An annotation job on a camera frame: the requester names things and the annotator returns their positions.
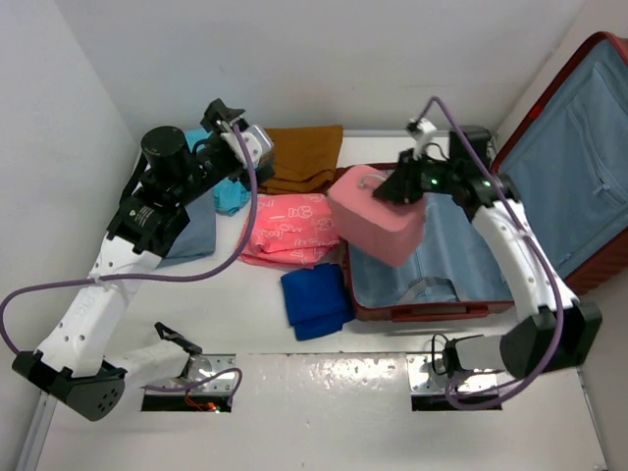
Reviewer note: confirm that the mustard brown trousers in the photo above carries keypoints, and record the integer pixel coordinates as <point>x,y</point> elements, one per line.
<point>305,159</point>

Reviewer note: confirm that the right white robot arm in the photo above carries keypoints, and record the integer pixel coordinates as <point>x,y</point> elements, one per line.
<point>555,330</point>

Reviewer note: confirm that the pink patterned garment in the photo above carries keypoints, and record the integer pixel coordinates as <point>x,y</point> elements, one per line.
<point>291,230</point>

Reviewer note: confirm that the grey-blue cloth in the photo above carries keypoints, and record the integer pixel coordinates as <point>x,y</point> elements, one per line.
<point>198,239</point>

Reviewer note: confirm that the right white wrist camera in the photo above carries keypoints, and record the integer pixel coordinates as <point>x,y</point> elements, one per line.
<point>422,131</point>

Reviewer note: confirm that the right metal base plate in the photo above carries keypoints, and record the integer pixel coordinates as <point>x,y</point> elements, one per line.
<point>424,381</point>

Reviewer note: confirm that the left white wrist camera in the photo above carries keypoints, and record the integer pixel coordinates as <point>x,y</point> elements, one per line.
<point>257,143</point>

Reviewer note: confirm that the royal blue cloth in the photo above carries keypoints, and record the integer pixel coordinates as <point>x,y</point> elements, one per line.
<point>317,301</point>

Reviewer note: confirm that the metal base plate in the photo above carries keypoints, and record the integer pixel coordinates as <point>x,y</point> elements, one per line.
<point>205,366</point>
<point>424,381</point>

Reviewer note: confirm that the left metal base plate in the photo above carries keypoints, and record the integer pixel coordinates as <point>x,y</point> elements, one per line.
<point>205,366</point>

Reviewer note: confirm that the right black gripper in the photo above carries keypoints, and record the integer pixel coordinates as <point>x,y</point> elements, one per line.
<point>400,186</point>

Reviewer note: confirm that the pink cosmetic case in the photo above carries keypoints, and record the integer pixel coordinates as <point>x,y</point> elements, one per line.
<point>389,233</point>

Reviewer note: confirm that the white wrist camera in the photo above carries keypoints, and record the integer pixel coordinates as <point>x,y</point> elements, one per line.
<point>257,143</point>
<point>422,131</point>

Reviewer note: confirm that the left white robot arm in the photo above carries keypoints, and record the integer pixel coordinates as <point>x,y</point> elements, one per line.
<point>70,364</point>

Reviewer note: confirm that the red suitcase blue lining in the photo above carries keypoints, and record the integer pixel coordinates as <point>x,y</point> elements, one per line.
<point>560,233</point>

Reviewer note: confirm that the turquoise shirt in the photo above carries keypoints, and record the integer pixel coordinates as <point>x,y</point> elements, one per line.
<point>229,197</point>

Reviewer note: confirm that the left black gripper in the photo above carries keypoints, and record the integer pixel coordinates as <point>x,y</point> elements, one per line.
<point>213,116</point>

